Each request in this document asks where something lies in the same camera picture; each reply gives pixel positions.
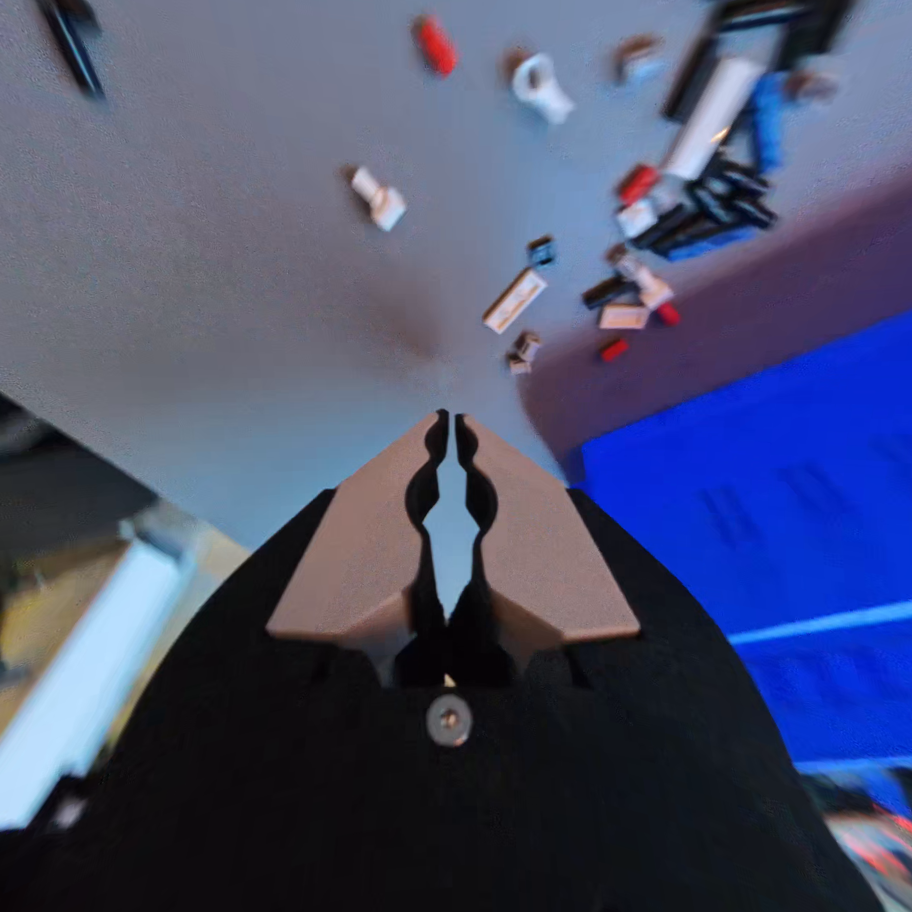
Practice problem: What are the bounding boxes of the black elongated object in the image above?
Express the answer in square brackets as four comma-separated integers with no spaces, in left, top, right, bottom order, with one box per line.
[36,0,108,101]

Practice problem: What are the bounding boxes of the blue plastic bin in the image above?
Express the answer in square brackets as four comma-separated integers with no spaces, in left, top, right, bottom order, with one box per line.
[566,313,912,813]

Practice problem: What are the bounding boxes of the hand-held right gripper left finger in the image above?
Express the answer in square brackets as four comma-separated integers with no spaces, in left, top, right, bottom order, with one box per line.
[265,409,450,686]

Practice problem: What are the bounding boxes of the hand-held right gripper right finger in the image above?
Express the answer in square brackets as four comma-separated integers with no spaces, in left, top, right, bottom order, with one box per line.
[449,412,641,686]

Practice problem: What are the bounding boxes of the scattered small lego pieces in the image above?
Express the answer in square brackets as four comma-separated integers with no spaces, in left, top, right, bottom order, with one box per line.
[345,13,685,379]

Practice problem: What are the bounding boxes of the black lego chassis assembly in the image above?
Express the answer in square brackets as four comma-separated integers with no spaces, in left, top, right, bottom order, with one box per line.
[616,0,856,261]

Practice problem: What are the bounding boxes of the white flat object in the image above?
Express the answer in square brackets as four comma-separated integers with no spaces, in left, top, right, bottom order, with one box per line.
[0,527,195,831]

